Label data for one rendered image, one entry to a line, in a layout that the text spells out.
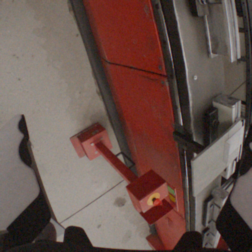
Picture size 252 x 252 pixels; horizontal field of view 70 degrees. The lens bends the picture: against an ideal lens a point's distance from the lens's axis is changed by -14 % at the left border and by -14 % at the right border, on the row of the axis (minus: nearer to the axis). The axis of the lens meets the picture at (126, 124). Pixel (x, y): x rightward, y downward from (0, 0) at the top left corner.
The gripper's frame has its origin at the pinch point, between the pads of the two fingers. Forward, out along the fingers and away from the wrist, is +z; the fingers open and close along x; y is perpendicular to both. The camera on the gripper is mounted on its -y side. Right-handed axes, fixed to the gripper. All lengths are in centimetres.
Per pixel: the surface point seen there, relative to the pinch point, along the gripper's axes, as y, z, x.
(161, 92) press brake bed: 24, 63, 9
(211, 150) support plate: 32, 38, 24
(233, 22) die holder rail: -6, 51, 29
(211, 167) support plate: 40, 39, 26
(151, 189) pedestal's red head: 65, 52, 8
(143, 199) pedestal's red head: 67, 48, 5
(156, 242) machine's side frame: 255, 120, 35
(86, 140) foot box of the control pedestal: 75, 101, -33
